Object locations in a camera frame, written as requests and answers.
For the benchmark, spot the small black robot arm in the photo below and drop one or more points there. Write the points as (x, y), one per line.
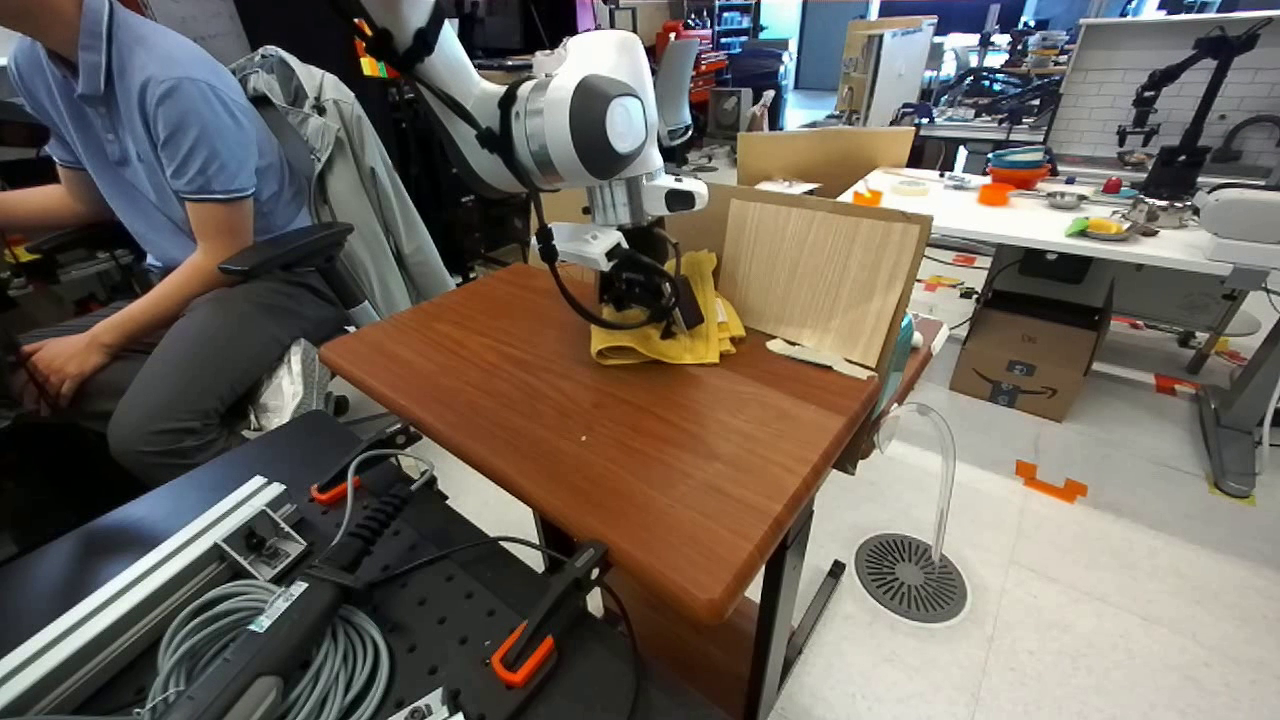
(1182, 164)

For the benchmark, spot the hand of seated man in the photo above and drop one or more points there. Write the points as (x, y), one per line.
(70, 365)

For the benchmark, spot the orange plastic bracket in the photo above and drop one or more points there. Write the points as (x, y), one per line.
(1054, 491)

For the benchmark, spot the orange bowl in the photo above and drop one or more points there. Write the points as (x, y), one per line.
(1020, 172)

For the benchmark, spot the white work table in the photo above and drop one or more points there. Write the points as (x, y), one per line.
(1160, 249)

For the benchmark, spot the grey jacket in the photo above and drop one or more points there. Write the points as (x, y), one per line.
(349, 172)

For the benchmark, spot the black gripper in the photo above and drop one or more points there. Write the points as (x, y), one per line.
(643, 273)

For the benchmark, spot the brown shipping box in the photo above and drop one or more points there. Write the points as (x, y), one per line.
(1026, 352)

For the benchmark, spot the aluminium profile rail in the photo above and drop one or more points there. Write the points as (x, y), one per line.
(133, 578)

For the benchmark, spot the small orange plastic part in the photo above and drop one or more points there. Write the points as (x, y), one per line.
(867, 202)
(993, 193)

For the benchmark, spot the yellow terry cloth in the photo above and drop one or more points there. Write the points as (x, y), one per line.
(693, 343)

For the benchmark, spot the seated man blue shirt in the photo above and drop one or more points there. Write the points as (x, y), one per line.
(147, 122)

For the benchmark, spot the white gooseneck stand round base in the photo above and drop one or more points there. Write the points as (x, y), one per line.
(910, 578)

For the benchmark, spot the black office chair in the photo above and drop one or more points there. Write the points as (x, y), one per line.
(286, 249)

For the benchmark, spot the black orange bar clamp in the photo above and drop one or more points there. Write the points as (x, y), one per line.
(525, 651)
(365, 498)

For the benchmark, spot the bare forearm of man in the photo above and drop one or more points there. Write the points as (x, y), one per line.
(165, 281)

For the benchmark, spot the white rounded device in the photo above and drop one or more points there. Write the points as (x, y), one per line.
(1243, 212)

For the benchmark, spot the upright cardboard box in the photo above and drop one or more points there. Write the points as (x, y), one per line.
(884, 75)

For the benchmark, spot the black table leg frame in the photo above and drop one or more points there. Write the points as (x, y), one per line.
(780, 615)

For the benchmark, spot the white pegboard panel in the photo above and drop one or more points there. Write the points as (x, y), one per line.
(1094, 93)

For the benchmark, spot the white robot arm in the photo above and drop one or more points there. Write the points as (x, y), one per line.
(585, 122)

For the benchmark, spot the yellow green toy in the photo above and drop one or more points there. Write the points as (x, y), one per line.
(1103, 226)

